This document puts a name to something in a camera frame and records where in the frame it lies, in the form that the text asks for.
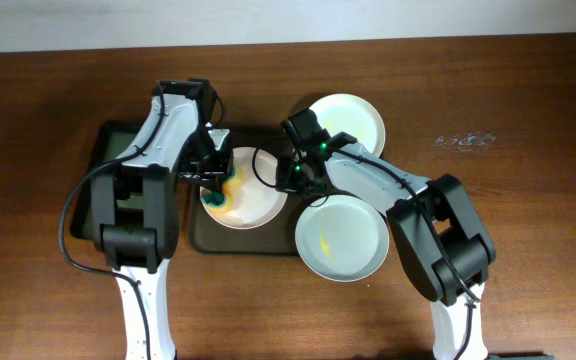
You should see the green and yellow sponge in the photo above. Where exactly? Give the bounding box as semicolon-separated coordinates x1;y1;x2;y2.
201;162;245;214

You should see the white plate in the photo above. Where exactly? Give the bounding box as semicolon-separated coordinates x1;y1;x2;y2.
200;147;287;230
309;93;386;157

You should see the white plate top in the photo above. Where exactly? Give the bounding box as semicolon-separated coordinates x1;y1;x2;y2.
309;93;386;157

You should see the pale grey plate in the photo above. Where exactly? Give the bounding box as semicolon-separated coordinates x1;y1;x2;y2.
295;195;390;282

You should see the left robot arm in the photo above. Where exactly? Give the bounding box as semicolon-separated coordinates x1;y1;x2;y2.
90;79;235;359

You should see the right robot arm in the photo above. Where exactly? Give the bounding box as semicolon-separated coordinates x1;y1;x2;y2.
276;109;496;359

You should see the small black water tray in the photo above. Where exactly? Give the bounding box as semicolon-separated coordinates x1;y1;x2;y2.
69;120;141;241

